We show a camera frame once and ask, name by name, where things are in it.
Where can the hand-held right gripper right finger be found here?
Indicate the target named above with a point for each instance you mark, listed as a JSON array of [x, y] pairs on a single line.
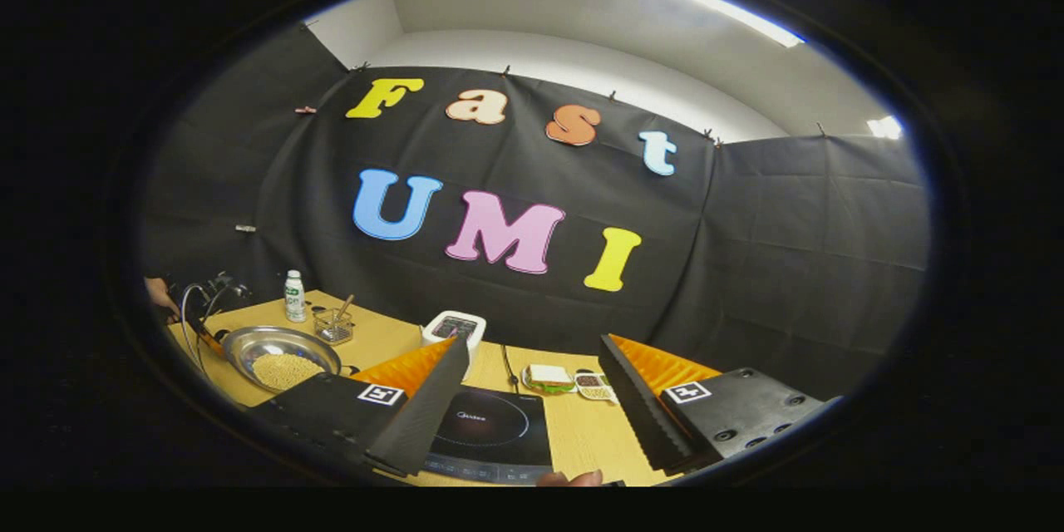
[[640, 407]]

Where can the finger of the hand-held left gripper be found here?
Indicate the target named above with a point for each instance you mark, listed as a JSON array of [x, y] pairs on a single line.
[[212, 341]]

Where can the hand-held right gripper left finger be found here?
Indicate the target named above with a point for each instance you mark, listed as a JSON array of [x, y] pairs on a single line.
[[424, 416]]

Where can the black induction cooktop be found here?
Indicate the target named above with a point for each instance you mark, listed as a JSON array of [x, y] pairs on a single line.
[[490, 432]]

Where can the small dish of food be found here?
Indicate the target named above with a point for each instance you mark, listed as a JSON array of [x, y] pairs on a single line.
[[594, 388]]

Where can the pile of yellow soybeans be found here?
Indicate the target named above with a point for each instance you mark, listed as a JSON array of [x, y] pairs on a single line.
[[287, 370]]

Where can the white drink bottle green label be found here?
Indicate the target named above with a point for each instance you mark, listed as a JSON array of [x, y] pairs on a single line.
[[295, 299]]

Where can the white toaster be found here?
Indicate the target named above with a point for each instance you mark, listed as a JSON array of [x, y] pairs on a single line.
[[453, 326]]

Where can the sandwich with green lettuce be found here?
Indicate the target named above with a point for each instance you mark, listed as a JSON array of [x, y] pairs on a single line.
[[549, 376]]

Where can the wooden stick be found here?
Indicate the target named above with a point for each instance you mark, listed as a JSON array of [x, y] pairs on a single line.
[[344, 307]]

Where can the small ceiling light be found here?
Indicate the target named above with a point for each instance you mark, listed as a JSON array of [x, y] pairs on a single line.
[[884, 127]]

